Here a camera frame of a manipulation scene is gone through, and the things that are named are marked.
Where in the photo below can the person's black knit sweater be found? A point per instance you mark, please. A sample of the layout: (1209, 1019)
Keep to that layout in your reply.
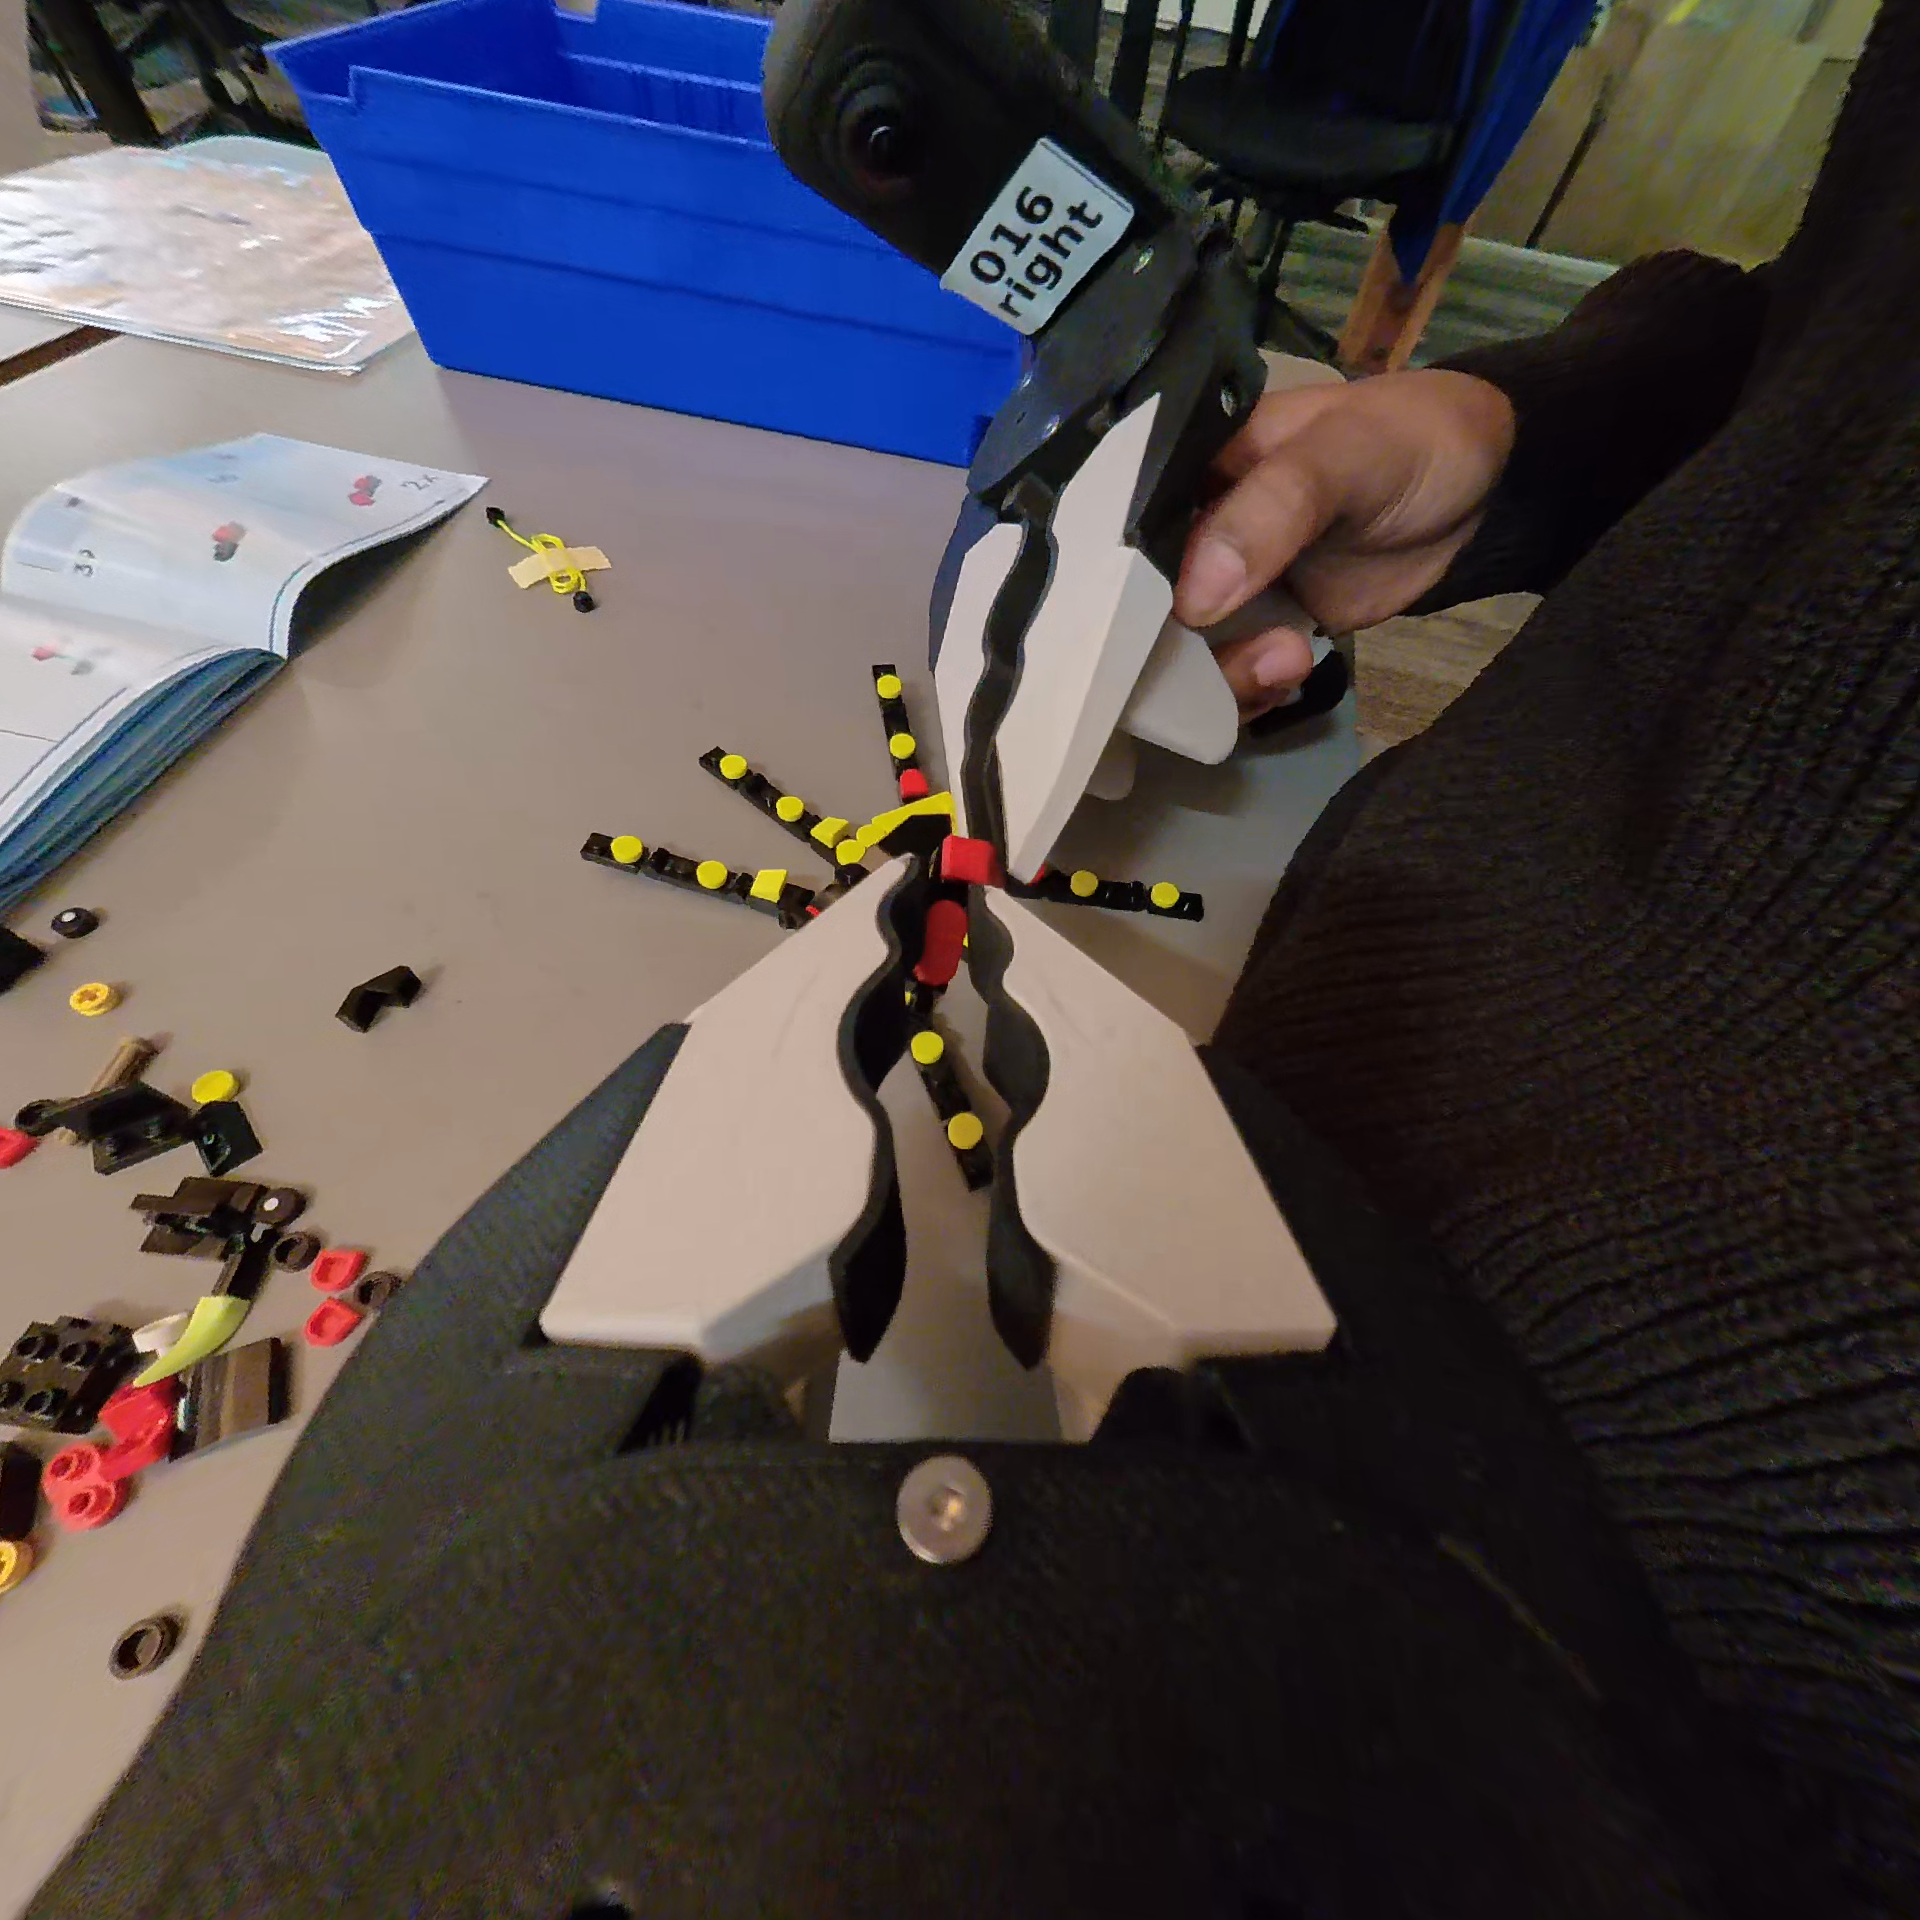
(1651, 1051)

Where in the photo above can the clear plastic bag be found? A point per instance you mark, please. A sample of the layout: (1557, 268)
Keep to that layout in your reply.
(181, 255)

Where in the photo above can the lego instruction booklet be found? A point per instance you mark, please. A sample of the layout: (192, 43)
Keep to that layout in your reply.
(135, 601)

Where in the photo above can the black office chair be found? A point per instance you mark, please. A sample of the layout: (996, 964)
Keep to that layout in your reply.
(1305, 129)

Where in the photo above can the red curved lego piece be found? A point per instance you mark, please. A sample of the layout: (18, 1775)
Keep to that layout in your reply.
(941, 943)

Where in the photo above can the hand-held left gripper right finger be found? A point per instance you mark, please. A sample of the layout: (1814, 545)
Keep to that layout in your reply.
(1155, 1200)

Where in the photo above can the person's right forearm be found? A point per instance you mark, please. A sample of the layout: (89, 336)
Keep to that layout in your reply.
(1621, 421)

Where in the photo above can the black yellow lego spider model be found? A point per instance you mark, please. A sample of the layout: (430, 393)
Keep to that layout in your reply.
(670, 864)

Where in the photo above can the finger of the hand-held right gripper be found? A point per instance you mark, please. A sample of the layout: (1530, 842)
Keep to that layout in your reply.
(963, 645)
(1081, 645)

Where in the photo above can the red square lego brick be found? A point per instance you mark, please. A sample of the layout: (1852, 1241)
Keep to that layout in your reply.
(971, 863)

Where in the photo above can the pile of loose lego pieces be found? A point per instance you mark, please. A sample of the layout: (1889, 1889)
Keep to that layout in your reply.
(60, 1364)

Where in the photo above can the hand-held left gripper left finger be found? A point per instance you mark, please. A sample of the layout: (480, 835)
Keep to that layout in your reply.
(705, 1185)

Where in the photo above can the person's right hand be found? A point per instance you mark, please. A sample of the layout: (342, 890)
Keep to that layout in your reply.
(1351, 495)

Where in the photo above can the blue cloth on wooden stand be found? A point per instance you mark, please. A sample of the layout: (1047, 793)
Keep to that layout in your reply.
(1501, 105)

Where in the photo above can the blue plastic bin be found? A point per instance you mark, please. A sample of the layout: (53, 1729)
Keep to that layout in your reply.
(601, 255)

